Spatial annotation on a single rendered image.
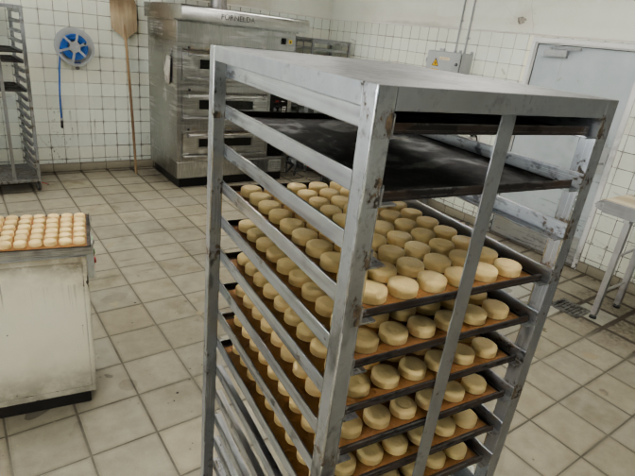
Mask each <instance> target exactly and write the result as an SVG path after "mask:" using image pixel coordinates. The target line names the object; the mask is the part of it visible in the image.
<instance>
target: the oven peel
mask: <svg viewBox="0 0 635 476"><path fill-rule="evenodd" d="M109 1H110V14H111V25H112V29H113V30H114V31H115V32H117V33H118V34H119V35H120V36H121V37H122V38H123V39H124V40H125V50H126V61H127V71H128V82H129V103H130V116H131V128H132V141H133V156H134V170H135V174H137V158H136V143H135V130H134V117H133V105H132V93H131V82H130V70H129V51H128V37H129V36H131V35H132V34H134V33H135V32H136V31H137V29H138V26H137V14H136V3H135V1H134V0H109Z"/></svg>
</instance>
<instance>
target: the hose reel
mask: <svg viewBox="0 0 635 476"><path fill-rule="evenodd" d="M54 48H55V51H56V53H57V55H58V56H59V98H60V59H62V60H63V61H65V62H66V63H68V64H71V65H74V66H76V70H79V67H78V66H82V65H85V64H87V63H88V62H90V61H91V60H92V58H93V56H94V43H93V40H92V39H91V37H90V36H89V35H88V34H87V33H86V32H84V31H83V30H81V29H78V28H75V27H66V28H63V29H61V30H60V31H59V32H58V33H57V34H56V36H55V38H54ZM60 126H61V128H63V122H62V112H61V98H60Z"/></svg>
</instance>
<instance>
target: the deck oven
mask: <svg viewBox="0 0 635 476"><path fill-rule="evenodd" d="M144 12H145V16H147V33H148V73H149V114H150V155H151V159H152V160H153V161H154V162H155V168H156V169H157V170H158V171H160V172H161V173H162V174H163V175H165V176H166V177H167V178H168V179H170V180H171V181H172V182H174V183H175V184H176V185H177V186H179V187H189V186H199V185H207V173H208V130H209V88H210V45H211V44H213V45H223V46H233V47H243V48H253V49H263V50H273V51H283V52H293V53H295V42H296V34H295V33H297V34H299V32H303V33H309V25H310V23H309V21H307V20H300V19H293V18H286V17H279V16H272V15H265V14H258V13H251V12H244V11H237V10H230V9H223V8H210V7H203V6H196V5H189V4H182V3H165V2H148V1H144ZM149 16H150V17H149ZM157 17H159V18H157ZM165 18H166V19H165ZM206 23H207V24H206ZM271 30H272V31H271ZM279 31H280V32H279ZM286 32H288V33H286ZM171 48H172V53H171V59H172V60H171V62H170V82H169V84H168V83H167V82H166V81H165V78H164V70H163V68H164V66H165V61H166V55H169V56H170V53H169V51H170V50H171ZM170 52H171V51H170ZM226 105H228V106H230V107H232V108H234V109H236V110H238V111H283V112H289V111H290V101H289V100H286V99H283V98H281V97H279V96H276V95H274V94H271V93H267V92H264V91H262V90H259V89H256V88H254V87H251V86H249V85H247V84H244V83H241V82H239V81H236V80H233V79H231V78H228V77H227V78H226ZM224 144H225V145H227V146H229V147H230V148H231V149H233V150H234V151H236V152H237V153H238V154H240V155H241V156H243V157H244V158H245V159H247V160H248V161H250V162H251V163H253V164H254V165H256V166H257V167H259V168H260V169H261V170H263V171H264V172H266V173H267V174H268V175H270V176H271V177H273V178H274V179H279V178H280V173H281V171H284V167H285V153H284V152H282V151H281V150H279V149H278V148H276V147H274V146H273V145H271V144H268V143H267V142H265V141H263V140H262V139H260V138H258V137H256V136H255V135H253V134H251V133H250V132H248V131H246V130H244V129H243V128H241V127H239V126H237V125H236V124H234V123H233V122H231V121H229V120H228V119H226V118H225V133H224ZM223 180H224V181H225V182H226V183H234V182H244V181H254V180H253V179H252V178H250V177H249V176H248V175H246V174H245V173H244V172H243V171H241V170H240V169H239V168H238V167H236V166H235V165H234V164H232V163H231V162H230V161H228V160H227V159H226V158H224V161H223Z"/></svg>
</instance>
